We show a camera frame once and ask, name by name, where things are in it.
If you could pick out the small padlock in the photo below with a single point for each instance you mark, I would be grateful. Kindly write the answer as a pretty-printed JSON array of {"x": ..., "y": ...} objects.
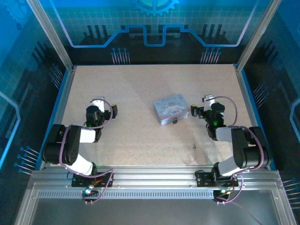
[{"x": 174, "y": 121}]

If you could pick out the cartoon print tin box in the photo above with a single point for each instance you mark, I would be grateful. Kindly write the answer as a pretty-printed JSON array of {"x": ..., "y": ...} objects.
[{"x": 171, "y": 106}]

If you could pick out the small metal key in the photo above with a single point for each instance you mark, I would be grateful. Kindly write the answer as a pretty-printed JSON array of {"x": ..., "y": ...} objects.
[{"x": 194, "y": 147}]

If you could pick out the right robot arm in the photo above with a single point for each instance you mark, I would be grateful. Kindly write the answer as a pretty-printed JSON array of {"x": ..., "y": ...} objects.
[{"x": 243, "y": 150}]

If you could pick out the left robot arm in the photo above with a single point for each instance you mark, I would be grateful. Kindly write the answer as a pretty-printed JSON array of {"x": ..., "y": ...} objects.
[{"x": 70, "y": 150}]

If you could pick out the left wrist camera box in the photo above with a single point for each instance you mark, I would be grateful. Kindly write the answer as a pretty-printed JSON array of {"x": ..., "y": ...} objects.
[{"x": 100, "y": 104}]

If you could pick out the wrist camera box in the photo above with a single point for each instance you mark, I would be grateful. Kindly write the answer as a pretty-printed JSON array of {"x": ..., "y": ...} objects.
[
  {"x": 100, "y": 104},
  {"x": 208, "y": 100}
]

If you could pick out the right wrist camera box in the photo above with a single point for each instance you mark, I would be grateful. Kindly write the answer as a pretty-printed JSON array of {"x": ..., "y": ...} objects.
[{"x": 208, "y": 100}]

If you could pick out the aluminium table side rail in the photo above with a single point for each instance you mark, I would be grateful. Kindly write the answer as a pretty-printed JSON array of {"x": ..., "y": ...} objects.
[
  {"x": 58, "y": 112},
  {"x": 250, "y": 112}
]

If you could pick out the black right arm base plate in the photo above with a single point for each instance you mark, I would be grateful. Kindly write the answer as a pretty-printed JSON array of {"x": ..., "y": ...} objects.
[{"x": 204, "y": 179}]

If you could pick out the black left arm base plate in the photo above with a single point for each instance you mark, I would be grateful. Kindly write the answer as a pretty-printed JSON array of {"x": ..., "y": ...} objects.
[{"x": 103, "y": 181}]

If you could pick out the aluminium mounting rail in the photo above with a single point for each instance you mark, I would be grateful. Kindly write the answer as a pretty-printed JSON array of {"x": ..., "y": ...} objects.
[{"x": 152, "y": 175}]

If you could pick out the aluminium frame post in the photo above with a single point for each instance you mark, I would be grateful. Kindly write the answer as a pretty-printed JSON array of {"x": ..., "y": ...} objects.
[
  {"x": 51, "y": 35},
  {"x": 257, "y": 32}
]

